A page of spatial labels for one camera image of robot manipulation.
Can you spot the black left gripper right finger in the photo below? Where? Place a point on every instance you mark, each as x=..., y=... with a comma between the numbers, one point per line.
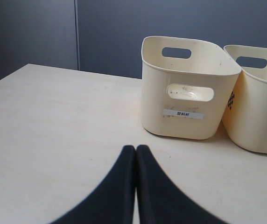
x=160, y=201

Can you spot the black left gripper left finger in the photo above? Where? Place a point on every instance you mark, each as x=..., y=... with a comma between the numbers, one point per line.
x=112, y=201

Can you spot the white label on left bin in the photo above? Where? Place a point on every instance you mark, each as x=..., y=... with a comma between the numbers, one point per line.
x=186, y=114

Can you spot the cream plastic bin left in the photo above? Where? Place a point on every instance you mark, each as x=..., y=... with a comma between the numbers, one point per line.
x=185, y=75

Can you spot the cream plastic bin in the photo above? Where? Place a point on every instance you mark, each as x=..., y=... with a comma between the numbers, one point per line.
x=245, y=118
x=185, y=75

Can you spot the cream plastic bin middle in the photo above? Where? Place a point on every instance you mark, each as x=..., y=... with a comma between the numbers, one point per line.
x=245, y=118

